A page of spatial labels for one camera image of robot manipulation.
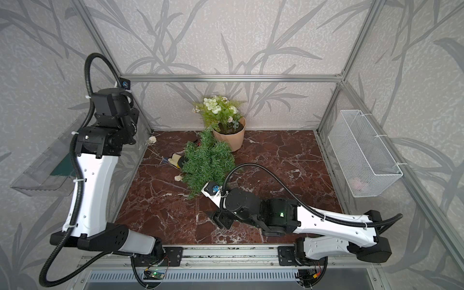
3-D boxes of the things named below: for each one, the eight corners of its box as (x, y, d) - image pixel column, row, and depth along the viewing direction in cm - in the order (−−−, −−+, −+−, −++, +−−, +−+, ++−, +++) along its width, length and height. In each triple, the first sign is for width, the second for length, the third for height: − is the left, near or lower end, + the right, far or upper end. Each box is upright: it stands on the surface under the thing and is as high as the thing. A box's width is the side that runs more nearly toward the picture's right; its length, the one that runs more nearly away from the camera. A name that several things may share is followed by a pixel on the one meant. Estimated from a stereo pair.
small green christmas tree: (199, 212, 88) (179, 175, 60) (189, 186, 97) (167, 144, 69) (237, 192, 95) (234, 151, 67) (224, 170, 103) (217, 125, 76)
